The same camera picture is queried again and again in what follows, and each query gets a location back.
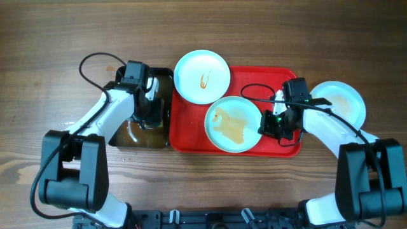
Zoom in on white plate bottom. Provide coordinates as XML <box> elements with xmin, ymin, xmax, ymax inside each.
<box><xmin>204</xmin><ymin>96</ymin><xmax>261</xmax><ymax>153</ymax></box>

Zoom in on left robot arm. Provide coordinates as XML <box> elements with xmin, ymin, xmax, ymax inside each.
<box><xmin>30</xmin><ymin>60</ymin><xmax>174</xmax><ymax>228</ymax></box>

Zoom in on white plate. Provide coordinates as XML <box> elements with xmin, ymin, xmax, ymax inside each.
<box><xmin>311</xmin><ymin>81</ymin><xmax>366</xmax><ymax>129</ymax></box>
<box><xmin>174</xmin><ymin>50</ymin><xmax>231</xmax><ymax>105</ymax></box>
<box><xmin>204</xmin><ymin>96</ymin><xmax>261</xmax><ymax>153</ymax></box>

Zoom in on red plastic tray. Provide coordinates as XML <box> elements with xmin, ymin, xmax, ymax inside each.
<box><xmin>169</xmin><ymin>66</ymin><xmax>301</xmax><ymax>158</ymax></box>

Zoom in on black water tray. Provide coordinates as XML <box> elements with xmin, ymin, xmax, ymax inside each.
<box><xmin>109</xmin><ymin>67</ymin><xmax>174</xmax><ymax>148</ymax></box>

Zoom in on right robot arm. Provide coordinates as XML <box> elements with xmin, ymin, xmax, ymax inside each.
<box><xmin>259</xmin><ymin>78</ymin><xmax>406</xmax><ymax>228</ymax></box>

